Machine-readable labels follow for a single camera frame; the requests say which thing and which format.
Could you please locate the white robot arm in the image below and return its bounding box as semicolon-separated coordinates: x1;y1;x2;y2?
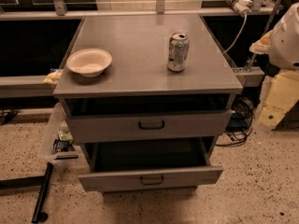
249;3;299;129

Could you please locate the grey drawer cabinet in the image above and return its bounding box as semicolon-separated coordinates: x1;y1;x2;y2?
53;13;244;194

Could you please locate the grey top drawer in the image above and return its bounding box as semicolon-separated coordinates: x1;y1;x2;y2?
66;110;232;143

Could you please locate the grey drawer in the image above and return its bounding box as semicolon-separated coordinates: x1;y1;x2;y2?
78;138;223;192
66;110;232;143

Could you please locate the grey middle drawer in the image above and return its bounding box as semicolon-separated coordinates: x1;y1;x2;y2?
78;138;223;192

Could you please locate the silver soda can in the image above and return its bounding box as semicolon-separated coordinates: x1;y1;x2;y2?
167;33;190;72

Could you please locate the white bowl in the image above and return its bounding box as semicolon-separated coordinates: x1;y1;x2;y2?
66;49;112;77

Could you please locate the clear plastic trash bag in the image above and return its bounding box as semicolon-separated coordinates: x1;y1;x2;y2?
39;104;78;170

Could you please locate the black metal stand leg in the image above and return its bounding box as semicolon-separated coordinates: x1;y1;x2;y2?
0;162;53;224

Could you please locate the white power strip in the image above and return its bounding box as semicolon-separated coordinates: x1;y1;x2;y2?
224;0;252;16

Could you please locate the black cable bundle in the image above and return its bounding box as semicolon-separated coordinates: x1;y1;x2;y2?
215;96;256;147

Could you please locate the grey metal rail frame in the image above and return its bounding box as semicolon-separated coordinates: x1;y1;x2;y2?
0;0;285;99

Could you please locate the white power cable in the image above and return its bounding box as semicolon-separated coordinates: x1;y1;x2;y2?
221;12;249;55

